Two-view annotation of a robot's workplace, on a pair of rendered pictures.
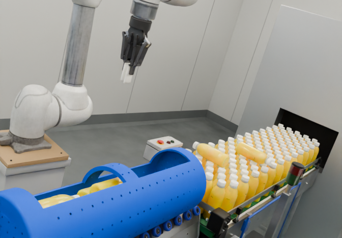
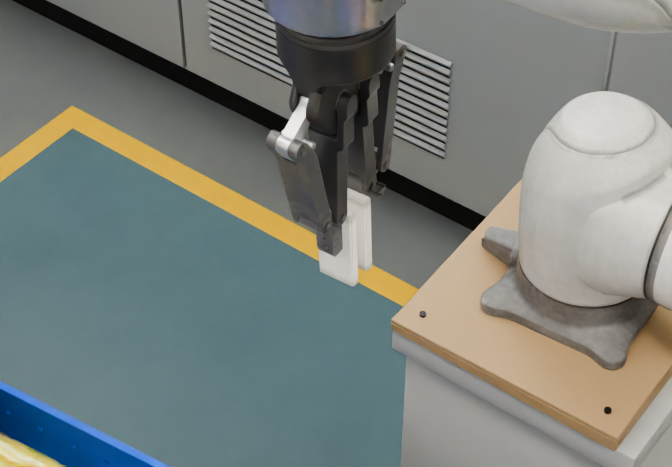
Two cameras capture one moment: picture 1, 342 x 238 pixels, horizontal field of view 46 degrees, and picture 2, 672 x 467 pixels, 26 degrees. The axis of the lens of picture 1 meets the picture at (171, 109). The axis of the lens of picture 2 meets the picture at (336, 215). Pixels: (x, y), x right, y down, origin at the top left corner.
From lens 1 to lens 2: 1.53 m
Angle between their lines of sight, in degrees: 77
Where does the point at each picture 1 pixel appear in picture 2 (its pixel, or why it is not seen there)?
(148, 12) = not seen: outside the picture
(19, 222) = not seen: outside the picture
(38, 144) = (569, 328)
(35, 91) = (571, 127)
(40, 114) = (559, 225)
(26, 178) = (473, 404)
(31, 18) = not seen: outside the picture
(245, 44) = not seen: outside the picture
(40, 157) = (513, 371)
